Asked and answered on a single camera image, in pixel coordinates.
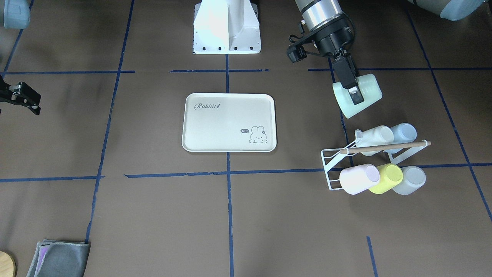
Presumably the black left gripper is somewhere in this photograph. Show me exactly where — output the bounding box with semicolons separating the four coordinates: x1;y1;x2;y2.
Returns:
313;24;364;105

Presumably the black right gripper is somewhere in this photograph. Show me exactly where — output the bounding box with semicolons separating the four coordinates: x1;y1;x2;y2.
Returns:
0;77;42;115

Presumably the mint green cup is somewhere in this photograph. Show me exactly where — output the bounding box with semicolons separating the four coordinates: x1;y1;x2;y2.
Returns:
332;73;382;118

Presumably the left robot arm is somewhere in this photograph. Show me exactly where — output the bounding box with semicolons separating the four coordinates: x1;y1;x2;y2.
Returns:
296;0;364;105

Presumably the beige cup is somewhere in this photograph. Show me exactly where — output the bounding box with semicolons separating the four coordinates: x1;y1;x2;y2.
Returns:
355;125;394;148

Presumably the blue cup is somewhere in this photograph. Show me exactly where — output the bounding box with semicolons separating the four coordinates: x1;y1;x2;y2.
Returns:
390;123;417;144

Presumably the pink cup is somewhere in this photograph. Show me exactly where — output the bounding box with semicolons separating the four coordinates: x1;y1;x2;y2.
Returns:
339;164;380;195

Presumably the yellow cup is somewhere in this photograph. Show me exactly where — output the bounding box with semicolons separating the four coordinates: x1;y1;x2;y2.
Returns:
369;163;404;194

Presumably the grey cup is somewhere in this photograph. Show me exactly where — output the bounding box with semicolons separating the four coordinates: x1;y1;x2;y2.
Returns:
392;165;427;196

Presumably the cream rabbit tray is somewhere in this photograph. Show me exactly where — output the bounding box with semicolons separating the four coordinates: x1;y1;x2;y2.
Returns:
181;93;277;153

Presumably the grey folded cloth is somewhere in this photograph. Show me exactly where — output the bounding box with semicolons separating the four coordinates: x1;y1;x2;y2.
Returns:
27;239;91;277

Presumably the wooden stand with round base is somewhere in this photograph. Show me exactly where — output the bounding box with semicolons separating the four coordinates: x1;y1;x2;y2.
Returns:
0;251;17;277

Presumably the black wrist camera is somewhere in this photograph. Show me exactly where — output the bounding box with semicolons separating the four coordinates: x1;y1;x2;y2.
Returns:
286;43;308;63

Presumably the white wire cup rack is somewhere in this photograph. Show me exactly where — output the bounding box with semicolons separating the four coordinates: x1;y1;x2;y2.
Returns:
321;129;432;191

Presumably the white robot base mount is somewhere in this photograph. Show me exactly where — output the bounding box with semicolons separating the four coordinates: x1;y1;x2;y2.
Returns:
192;0;262;55

